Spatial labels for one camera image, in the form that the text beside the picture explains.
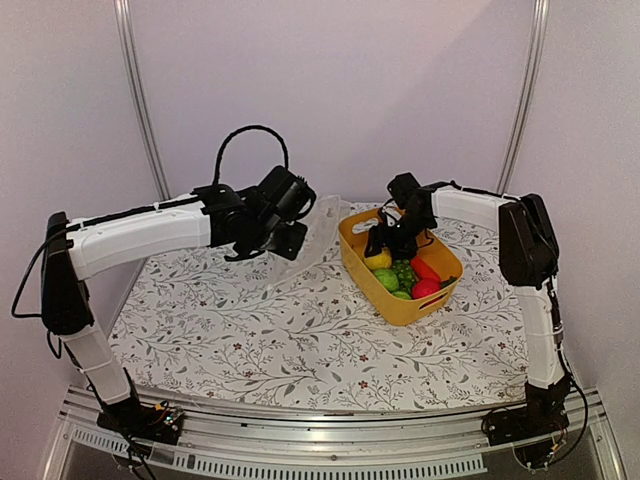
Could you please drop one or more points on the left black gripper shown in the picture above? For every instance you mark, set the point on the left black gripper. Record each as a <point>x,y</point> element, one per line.
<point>293,244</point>

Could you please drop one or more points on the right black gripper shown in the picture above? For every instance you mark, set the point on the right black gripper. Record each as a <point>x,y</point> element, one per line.
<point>377,238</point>

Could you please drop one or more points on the yellow toy lemon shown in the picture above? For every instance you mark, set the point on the yellow toy lemon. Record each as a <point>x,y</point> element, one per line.
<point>383,260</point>

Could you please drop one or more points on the green toy lime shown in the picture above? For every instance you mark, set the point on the green toy lime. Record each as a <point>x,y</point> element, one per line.
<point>388,279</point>

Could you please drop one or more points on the clear zip top bag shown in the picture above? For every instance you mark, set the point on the clear zip top bag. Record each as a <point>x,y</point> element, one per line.
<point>322,223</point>

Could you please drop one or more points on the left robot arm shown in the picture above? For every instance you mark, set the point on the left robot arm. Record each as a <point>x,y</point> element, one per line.
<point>74,251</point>

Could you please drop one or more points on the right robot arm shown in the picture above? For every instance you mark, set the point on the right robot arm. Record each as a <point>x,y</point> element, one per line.
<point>528,255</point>

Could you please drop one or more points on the green toy grapes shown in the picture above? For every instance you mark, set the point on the green toy grapes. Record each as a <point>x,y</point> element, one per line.
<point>405,273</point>

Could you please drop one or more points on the orange toy carrot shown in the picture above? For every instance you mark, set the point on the orange toy carrot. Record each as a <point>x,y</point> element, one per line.
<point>423,270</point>

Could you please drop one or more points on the yellow plastic basket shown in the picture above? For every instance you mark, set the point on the yellow plastic basket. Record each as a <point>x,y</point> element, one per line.
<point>353,233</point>

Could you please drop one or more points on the small green toy vegetable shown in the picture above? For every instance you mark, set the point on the small green toy vegetable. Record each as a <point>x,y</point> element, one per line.
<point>402,295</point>

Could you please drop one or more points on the red toy apple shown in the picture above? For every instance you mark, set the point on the red toy apple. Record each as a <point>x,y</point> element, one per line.
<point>425,287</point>

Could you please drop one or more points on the floral tablecloth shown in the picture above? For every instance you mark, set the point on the floral tablecloth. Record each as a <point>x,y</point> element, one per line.
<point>197,324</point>

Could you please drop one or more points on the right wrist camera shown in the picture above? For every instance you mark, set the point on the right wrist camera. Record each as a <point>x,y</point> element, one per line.
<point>390,212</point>

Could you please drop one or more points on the left aluminium frame post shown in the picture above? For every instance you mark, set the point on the left aluminium frame post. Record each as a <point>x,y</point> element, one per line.
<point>124,22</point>

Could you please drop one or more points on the aluminium frame post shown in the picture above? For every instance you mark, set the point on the aluminium frame post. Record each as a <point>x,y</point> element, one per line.
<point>124,22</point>
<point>534,56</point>

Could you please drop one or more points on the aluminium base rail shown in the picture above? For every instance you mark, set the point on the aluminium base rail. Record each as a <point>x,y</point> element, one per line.
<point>229,440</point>

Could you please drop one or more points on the right aluminium frame post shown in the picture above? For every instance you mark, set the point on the right aluminium frame post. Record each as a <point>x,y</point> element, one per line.
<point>534,56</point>

